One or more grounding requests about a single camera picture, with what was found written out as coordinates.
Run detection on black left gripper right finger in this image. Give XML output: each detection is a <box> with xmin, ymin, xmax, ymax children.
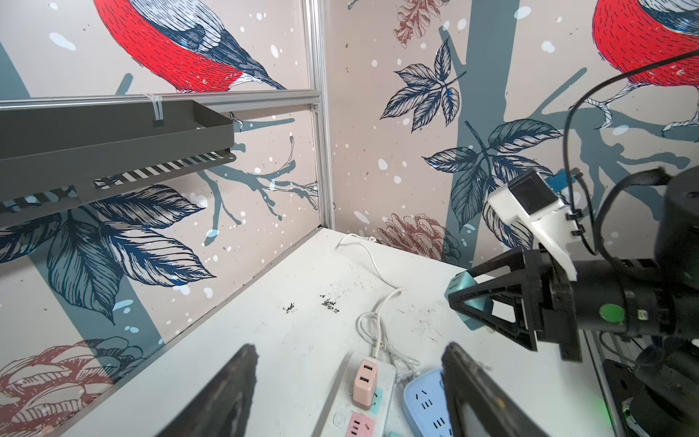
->
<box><xmin>442</xmin><ymin>342</ymin><xmax>546</xmax><ymax>437</ymax></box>

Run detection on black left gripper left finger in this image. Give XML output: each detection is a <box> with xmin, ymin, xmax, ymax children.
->
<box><xmin>158</xmin><ymin>344</ymin><xmax>258</xmax><ymax>437</ymax></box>

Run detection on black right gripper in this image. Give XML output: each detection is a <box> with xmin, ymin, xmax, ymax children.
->
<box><xmin>448</xmin><ymin>248</ymin><xmax>583</xmax><ymax>362</ymax></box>

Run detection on teal charger plug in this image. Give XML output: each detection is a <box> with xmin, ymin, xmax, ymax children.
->
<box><xmin>443</xmin><ymin>270</ymin><xmax>495</xmax><ymax>332</ymax></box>

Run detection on pink USB charger plug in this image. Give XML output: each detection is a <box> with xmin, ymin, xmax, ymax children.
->
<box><xmin>352</xmin><ymin>359</ymin><xmax>379</xmax><ymax>410</ymax></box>

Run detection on white multicolour power strip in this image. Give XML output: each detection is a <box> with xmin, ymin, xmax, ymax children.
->
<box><xmin>314</xmin><ymin>353</ymin><xmax>397</xmax><ymax>437</ymax></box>

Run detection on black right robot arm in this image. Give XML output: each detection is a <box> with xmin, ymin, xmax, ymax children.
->
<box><xmin>447</xmin><ymin>169</ymin><xmax>698</xmax><ymax>436</ymax></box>

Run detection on blue square socket cube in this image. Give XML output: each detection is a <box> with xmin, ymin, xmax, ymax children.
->
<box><xmin>402</xmin><ymin>369</ymin><xmax>453</xmax><ymax>437</ymax></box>

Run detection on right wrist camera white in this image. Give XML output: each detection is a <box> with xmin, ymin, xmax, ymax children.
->
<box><xmin>487</xmin><ymin>169</ymin><xmax>581</xmax><ymax>282</ymax></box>

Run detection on white power strip cable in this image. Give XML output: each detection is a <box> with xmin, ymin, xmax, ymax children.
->
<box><xmin>335</xmin><ymin>233</ymin><xmax>408</xmax><ymax>362</ymax></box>

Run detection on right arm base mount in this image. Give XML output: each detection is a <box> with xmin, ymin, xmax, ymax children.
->
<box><xmin>603</xmin><ymin>359</ymin><xmax>698</xmax><ymax>436</ymax></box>

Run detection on black wall shelf basket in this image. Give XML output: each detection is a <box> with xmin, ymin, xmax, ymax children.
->
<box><xmin>1</xmin><ymin>96</ymin><xmax>236</xmax><ymax>227</ymax></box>

